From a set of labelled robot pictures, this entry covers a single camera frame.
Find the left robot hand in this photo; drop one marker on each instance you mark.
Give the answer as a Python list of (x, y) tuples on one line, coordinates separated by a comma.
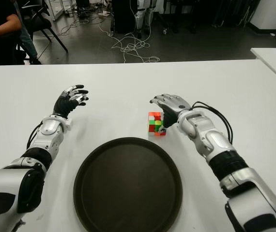
[(64, 104)]

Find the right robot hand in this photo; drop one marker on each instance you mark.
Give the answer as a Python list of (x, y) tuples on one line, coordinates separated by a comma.
[(174, 104)]

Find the multicoloured Rubik's cube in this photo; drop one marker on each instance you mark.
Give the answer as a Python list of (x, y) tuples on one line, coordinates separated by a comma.
[(153, 123)]

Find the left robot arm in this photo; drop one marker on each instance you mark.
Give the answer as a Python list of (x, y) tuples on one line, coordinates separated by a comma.
[(4, 183)]

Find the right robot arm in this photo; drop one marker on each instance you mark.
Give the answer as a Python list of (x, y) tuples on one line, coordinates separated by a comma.
[(215, 142)]

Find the dark brown round plate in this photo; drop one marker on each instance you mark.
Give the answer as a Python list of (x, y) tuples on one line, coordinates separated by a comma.
[(128, 188)]

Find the black swivel chair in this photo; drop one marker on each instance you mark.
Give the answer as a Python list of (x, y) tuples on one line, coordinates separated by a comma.
[(20, 54)]

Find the small white floor object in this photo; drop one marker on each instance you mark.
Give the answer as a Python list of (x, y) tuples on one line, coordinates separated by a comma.
[(165, 31)]

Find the white power strip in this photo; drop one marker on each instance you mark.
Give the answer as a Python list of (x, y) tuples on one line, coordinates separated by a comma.
[(111, 33)]

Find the black wheeled rack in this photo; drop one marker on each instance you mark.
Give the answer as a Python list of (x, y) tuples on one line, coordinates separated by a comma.
[(176, 14)]

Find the white humanoid robot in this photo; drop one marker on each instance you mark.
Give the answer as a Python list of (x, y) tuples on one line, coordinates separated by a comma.
[(140, 14)]

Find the white side table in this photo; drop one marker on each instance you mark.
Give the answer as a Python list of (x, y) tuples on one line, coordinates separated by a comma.
[(273, 60)]

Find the white cabinet with black base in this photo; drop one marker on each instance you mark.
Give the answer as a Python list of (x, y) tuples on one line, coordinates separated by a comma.
[(271, 14)]

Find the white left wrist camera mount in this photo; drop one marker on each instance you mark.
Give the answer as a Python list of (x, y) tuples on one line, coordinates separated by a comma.
[(68, 125)]

